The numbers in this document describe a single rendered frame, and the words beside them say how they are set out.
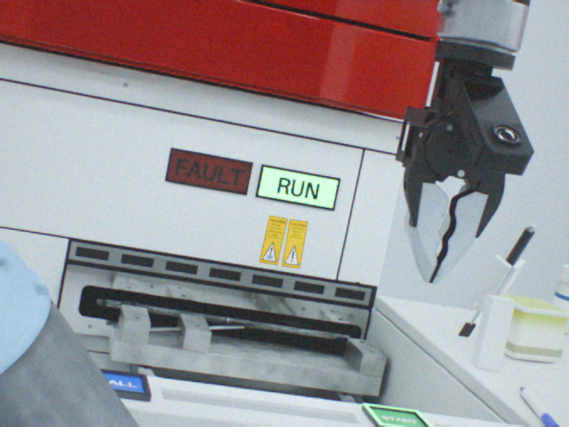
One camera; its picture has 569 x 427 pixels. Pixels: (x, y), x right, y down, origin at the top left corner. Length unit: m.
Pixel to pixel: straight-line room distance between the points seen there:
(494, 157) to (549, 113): 2.41
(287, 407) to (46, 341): 0.48
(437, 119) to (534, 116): 2.33
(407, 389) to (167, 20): 0.57
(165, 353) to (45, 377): 0.88
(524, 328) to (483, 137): 0.51
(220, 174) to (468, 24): 0.64
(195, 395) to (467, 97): 0.35
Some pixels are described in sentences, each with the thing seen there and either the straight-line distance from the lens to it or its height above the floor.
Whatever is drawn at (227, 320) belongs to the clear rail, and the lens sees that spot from 1.51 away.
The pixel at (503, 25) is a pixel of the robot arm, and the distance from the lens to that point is 0.94.
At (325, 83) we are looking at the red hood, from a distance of 1.46.
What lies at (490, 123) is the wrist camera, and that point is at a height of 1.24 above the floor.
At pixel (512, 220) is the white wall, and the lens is 3.28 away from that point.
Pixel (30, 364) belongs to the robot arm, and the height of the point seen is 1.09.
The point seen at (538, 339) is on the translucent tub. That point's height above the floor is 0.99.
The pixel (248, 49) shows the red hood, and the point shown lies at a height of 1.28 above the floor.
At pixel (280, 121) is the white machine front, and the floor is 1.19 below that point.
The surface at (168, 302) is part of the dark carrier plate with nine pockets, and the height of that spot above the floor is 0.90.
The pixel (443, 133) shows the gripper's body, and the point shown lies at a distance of 0.93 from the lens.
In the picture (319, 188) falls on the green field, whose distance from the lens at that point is 1.52.
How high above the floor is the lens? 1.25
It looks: 7 degrees down
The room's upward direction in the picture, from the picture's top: 11 degrees clockwise
